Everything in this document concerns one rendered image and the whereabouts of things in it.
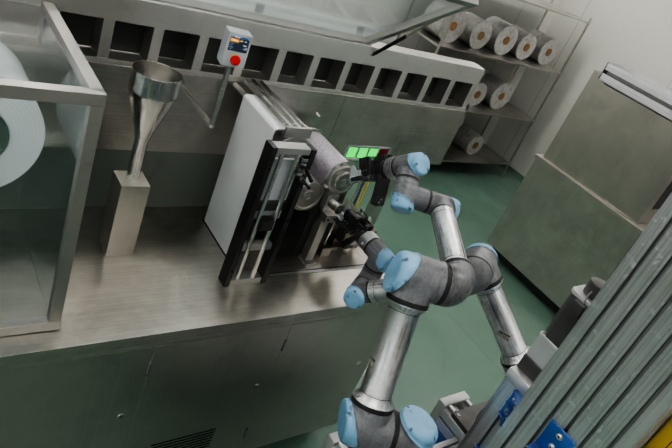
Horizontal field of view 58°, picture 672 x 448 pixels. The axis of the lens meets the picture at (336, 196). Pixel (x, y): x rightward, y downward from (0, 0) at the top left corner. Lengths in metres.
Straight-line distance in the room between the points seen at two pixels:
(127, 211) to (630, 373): 1.44
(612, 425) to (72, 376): 1.39
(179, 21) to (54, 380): 1.11
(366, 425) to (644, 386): 0.66
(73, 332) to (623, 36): 5.88
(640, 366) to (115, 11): 1.65
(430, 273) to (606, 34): 5.46
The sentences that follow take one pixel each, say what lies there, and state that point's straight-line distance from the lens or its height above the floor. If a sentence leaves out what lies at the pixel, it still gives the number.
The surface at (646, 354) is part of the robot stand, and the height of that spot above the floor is 1.56.
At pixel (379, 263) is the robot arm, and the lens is 2.10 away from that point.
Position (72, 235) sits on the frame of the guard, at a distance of 1.60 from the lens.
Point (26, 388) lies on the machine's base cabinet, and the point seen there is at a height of 0.73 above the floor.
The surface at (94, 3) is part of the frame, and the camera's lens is 1.94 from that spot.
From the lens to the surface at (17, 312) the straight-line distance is 1.75.
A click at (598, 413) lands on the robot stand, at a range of 1.56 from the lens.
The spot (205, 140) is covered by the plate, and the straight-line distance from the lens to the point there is 2.26.
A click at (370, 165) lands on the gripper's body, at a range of 2.06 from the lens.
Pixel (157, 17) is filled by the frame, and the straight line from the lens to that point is 2.00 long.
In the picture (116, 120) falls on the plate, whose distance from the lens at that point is 2.11.
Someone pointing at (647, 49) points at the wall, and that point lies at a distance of 6.61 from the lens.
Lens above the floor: 2.18
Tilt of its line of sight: 27 degrees down
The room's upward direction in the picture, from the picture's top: 23 degrees clockwise
